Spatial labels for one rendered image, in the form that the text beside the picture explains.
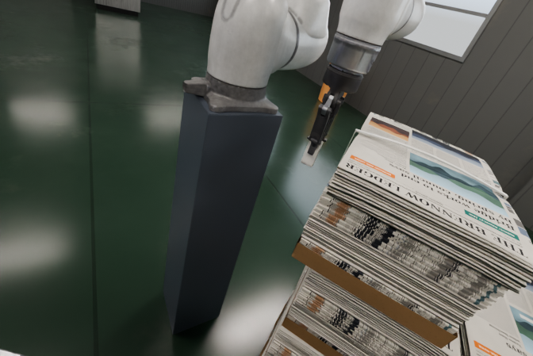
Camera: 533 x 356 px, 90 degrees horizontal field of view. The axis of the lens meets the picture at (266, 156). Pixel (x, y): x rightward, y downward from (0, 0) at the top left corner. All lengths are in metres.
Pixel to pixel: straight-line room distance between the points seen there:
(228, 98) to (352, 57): 0.28
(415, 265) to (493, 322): 0.29
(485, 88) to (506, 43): 0.47
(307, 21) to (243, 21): 0.21
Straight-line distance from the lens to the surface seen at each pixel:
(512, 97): 3.82
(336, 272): 0.55
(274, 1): 0.63
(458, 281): 0.52
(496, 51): 3.95
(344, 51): 0.55
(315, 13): 0.77
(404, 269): 0.52
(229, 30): 0.62
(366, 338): 0.66
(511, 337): 0.78
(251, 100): 0.65
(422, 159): 0.61
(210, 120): 0.61
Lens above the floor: 1.26
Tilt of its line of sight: 31 degrees down
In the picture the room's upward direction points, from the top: 17 degrees clockwise
